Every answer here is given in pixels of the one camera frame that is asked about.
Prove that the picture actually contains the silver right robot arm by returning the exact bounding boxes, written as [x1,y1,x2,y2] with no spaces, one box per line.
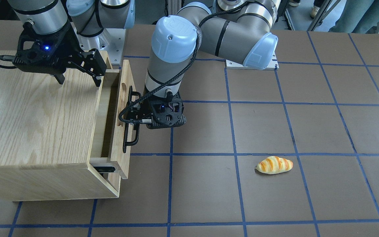
[9,0,135,87]

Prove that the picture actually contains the wooden drawer cabinet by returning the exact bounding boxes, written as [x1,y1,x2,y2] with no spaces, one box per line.
[0,51,119,201]

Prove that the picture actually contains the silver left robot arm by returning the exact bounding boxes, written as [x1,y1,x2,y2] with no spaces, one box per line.
[118,0,280,152]

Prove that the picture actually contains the toy bread loaf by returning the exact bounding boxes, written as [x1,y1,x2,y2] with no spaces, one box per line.
[255,156,293,174]

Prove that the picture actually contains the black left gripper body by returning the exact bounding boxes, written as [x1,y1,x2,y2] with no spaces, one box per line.
[124,93,187,129]

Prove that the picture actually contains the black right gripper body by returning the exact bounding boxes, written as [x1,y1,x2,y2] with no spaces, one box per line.
[13,21,82,75]

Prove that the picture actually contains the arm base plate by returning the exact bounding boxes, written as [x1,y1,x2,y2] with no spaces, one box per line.
[225,52,279,70]
[77,28,127,66]

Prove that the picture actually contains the wooden drawer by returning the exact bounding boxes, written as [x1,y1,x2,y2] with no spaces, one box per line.
[90,60,135,179]

